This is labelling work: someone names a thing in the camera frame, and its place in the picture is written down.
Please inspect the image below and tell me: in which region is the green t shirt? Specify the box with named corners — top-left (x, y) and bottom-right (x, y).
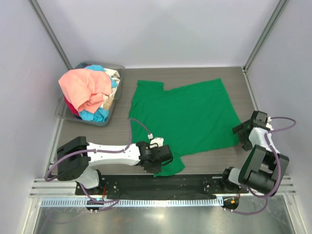
top-left (129, 78), bottom-right (241, 176)

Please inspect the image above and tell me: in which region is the grey plastic bin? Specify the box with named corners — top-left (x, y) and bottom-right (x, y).
top-left (55, 61), bottom-right (126, 127)

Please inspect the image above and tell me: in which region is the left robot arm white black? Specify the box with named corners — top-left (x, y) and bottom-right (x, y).
top-left (57, 136), bottom-right (173, 195)

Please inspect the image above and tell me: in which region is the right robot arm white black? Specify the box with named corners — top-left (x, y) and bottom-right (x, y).
top-left (219, 111), bottom-right (289, 196)

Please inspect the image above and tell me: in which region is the beige t shirt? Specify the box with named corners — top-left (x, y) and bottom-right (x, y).
top-left (100, 96), bottom-right (114, 110)

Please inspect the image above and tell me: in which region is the red t shirt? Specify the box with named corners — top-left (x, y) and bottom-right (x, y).
top-left (64, 97), bottom-right (79, 117)

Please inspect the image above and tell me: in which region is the white t shirt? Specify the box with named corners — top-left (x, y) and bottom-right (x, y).
top-left (104, 68), bottom-right (120, 98)

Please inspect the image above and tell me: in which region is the pink t shirt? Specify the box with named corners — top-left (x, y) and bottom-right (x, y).
top-left (58, 69), bottom-right (112, 114)

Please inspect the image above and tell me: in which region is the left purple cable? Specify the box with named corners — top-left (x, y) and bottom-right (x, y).
top-left (43, 118), bottom-right (153, 211)

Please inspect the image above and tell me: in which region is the purple cable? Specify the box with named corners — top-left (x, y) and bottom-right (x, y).
top-left (229, 117), bottom-right (297, 215)
top-left (43, 118), bottom-right (153, 211)

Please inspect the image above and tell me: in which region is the white slotted cable duct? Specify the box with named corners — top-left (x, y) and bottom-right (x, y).
top-left (40, 197), bottom-right (223, 208)

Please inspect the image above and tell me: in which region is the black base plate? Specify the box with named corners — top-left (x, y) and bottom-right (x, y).
top-left (86, 174), bottom-right (248, 198)

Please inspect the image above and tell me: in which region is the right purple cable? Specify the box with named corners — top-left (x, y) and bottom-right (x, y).
top-left (229, 117), bottom-right (297, 215)

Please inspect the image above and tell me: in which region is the right aluminium corner post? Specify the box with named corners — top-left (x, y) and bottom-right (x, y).
top-left (242, 0), bottom-right (289, 73)

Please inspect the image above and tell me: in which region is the aluminium corner post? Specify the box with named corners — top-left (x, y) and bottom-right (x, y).
top-left (242, 0), bottom-right (289, 73)
top-left (28, 0), bottom-right (73, 70)

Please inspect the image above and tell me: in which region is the aluminium frame rail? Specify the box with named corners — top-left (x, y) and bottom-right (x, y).
top-left (29, 175), bottom-right (297, 198)

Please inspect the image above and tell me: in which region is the left aluminium corner post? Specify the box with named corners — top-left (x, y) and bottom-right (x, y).
top-left (28, 0), bottom-right (73, 70)

